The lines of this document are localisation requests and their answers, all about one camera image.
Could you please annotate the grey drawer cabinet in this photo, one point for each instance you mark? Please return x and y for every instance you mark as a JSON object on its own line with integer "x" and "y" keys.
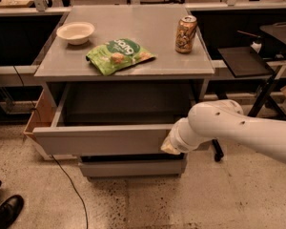
{"x": 116, "y": 124}

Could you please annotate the grey top drawer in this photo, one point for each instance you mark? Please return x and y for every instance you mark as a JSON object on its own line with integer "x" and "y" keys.
{"x": 115, "y": 118}

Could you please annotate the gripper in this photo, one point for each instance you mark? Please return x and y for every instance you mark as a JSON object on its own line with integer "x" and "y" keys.
{"x": 177, "y": 140}

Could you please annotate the grey bench frame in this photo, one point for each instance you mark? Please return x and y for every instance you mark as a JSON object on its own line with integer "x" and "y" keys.
{"x": 31, "y": 54}

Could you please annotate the white bowl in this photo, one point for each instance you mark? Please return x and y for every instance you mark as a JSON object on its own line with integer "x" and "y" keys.
{"x": 75, "y": 33}

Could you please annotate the green snack bag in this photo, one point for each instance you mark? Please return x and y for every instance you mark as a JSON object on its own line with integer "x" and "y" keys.
{"x": 117, "y": 55}

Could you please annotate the black tray table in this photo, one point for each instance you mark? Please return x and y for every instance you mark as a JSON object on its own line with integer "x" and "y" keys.
{"x": 246, "y": 62}

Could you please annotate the grey drawer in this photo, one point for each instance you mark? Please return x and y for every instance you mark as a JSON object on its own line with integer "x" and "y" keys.
{"x": 133, "y": 165}
{"x": 115, "y": 118}

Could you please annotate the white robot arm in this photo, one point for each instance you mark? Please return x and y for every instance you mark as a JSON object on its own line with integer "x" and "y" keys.
{"x": 225, "y": 119}

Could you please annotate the orange drink can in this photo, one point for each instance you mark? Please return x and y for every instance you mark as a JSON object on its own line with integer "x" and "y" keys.
{"x": 185, "y": 33}

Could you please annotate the grey lower drawer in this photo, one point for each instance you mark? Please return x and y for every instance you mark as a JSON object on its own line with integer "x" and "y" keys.
{"x": 133, "y": 165}

